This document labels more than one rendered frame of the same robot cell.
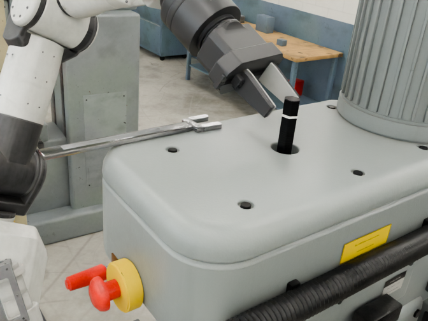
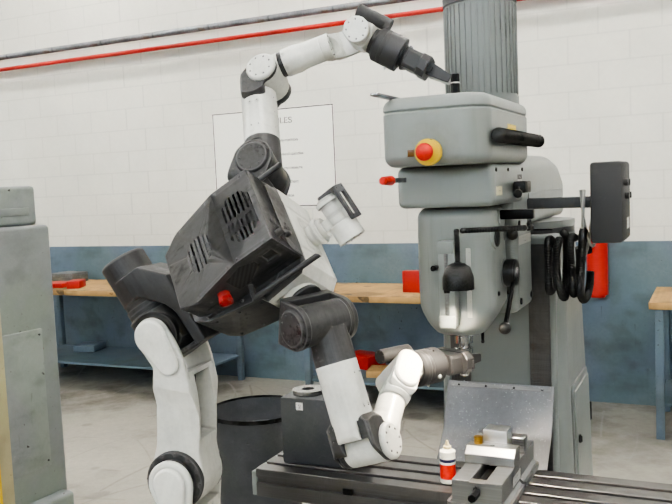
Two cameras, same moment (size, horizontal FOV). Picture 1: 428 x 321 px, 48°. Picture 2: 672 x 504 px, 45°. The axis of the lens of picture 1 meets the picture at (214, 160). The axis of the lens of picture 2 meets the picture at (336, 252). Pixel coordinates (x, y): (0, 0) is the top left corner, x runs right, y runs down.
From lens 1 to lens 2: 1.63 m
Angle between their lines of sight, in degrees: 34
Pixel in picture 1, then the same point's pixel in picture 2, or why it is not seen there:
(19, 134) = (277, 145)
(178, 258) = (466, 108)
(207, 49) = (409, 57)
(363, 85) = (467, 82)
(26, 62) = (268, 102)
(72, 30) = (284, 85)
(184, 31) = (392, 52)
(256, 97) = (441, 73)
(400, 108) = (490, 87)
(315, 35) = not seen: hidden behind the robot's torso
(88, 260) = not seen: outside the picture
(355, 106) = not seen: hidden behind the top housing
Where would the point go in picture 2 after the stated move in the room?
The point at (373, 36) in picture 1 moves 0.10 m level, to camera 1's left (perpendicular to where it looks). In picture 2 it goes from (465, 56) to (434, 54)
